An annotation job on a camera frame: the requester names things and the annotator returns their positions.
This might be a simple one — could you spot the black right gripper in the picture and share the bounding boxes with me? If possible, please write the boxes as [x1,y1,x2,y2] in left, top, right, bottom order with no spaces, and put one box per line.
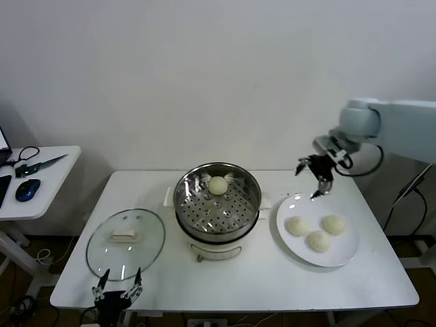
[294,155,337,200]

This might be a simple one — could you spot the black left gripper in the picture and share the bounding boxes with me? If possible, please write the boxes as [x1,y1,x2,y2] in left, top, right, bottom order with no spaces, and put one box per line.
[91,267,144,327]

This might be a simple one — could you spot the glass lid with cream handle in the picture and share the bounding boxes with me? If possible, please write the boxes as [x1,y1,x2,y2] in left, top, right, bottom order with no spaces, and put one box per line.
[85,208,167,281]

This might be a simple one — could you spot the white steamed baozi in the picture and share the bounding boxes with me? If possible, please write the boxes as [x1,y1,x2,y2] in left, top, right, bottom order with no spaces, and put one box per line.
[305,230,332,254]
[322,215,347,236]
[208,176,228,196]
[285,216,311,237]

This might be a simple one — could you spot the stainless steel steamer basket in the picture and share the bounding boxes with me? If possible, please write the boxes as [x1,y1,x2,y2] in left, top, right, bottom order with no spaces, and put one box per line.
[174,162,263,242]

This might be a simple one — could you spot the white round plate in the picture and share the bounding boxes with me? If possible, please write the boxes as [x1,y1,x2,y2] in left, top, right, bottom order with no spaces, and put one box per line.
[272,193,360,268]

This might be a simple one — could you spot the white power strip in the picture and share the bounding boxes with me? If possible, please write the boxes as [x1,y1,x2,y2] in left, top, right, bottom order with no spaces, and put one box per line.
[186,318,228,327]

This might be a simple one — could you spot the white electric cooking pot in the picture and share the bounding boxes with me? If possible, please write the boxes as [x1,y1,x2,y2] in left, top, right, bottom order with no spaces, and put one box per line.
[164,185,273,263]

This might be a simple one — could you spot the small white side table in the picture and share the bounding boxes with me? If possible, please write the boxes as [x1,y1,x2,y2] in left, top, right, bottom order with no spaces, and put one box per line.
[0,145,83,297]

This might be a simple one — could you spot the blue computer mouse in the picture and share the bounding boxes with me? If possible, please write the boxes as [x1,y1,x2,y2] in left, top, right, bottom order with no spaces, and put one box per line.
[15,178,42,202]

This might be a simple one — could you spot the green and black blade tool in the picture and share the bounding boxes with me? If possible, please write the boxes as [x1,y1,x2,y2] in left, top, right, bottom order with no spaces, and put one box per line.
[15,153,69,178]

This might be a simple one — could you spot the black phone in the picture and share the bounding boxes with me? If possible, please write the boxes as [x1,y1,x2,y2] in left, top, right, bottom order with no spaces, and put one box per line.
[0,174,14,208]

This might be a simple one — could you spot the black laptop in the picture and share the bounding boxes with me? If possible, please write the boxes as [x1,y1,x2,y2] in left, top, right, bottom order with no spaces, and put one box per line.
[0,124,14,168]

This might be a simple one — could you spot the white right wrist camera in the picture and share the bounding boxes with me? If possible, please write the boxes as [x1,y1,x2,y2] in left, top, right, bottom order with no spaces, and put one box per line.
[328,146,354,168]

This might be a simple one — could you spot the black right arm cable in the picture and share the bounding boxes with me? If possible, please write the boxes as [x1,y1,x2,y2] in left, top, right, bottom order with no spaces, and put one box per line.
[340,144,386,177]

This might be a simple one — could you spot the white floor cable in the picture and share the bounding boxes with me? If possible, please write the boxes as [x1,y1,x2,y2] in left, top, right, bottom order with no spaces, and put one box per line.
[36,234,79,266]

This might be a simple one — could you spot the black floor cables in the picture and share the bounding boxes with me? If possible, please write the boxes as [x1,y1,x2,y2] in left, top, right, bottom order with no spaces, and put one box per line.
[10,294,52,323]

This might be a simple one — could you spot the black power cable with adapter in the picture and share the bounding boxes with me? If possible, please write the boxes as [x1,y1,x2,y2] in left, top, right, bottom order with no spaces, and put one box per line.
[384,165,431,236]

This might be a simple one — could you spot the black loop cord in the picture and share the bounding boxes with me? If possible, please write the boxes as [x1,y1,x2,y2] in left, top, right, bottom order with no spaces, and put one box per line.
[0,146,41,168]

